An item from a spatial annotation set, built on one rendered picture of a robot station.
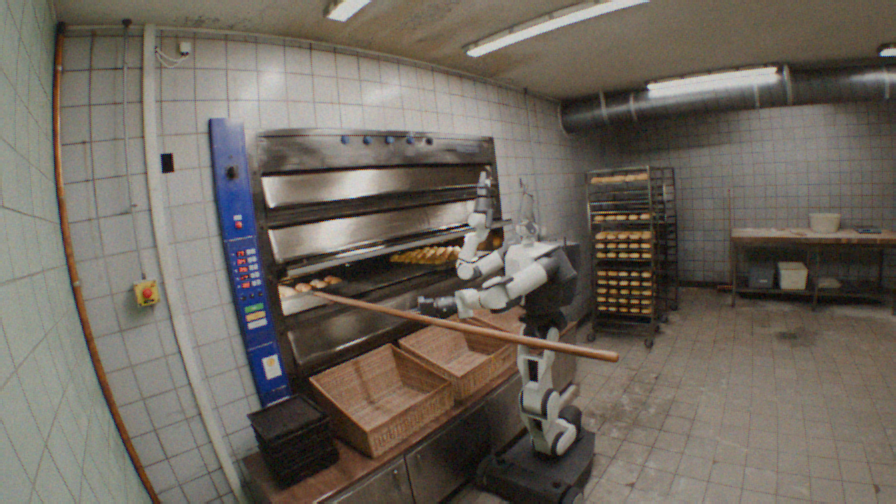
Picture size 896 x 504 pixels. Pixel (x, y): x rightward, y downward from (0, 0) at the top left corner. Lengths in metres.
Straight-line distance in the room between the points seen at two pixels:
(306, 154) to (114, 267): 1.05
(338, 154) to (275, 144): 0.36
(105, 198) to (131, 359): 0.66
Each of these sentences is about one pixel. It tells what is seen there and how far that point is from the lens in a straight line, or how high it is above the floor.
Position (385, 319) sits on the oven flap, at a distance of 2.21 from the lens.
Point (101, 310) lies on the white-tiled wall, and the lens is 1.76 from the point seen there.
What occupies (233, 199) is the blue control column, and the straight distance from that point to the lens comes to 1.77.
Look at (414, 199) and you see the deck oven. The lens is 2.34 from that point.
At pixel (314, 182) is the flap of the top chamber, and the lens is 1.97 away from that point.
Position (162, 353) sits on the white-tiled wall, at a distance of 1.80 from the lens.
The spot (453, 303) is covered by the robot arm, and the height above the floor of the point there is 1.21.
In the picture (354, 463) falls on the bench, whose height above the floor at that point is 0.58.
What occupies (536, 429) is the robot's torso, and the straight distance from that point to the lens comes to 2.14.
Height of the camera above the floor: 1.66
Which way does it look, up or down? 8 degrees down
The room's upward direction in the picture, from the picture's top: 7 degrees counter-clockwise
